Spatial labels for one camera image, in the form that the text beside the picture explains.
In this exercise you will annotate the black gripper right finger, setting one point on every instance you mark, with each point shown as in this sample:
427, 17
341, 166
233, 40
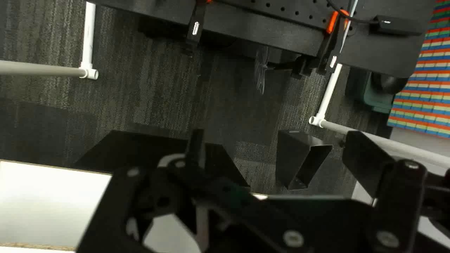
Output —
366, 159

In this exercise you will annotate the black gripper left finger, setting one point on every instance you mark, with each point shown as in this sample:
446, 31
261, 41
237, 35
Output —
197, 148

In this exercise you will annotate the green object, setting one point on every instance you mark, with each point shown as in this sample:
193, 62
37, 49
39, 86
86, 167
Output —
370, 92

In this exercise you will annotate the white pvc pole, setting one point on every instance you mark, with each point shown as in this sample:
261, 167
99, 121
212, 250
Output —
47, 70
375, 135

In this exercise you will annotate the black hood box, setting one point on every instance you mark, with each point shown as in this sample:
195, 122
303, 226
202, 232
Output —
300, 156

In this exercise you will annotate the colourful striped panel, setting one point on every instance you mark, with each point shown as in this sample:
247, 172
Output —
431, 70

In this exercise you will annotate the black clamp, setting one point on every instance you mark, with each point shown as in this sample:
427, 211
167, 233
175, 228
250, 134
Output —
195, 28

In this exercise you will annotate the small black device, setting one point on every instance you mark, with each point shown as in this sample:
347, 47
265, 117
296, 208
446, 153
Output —
396, 25

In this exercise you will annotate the orange clamp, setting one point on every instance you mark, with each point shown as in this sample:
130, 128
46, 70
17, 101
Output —
334, 23

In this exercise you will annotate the black perforated table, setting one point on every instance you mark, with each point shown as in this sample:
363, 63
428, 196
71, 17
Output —
282, 18

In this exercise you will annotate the white shelf cabinet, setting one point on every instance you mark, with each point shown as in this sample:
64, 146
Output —
43, 201

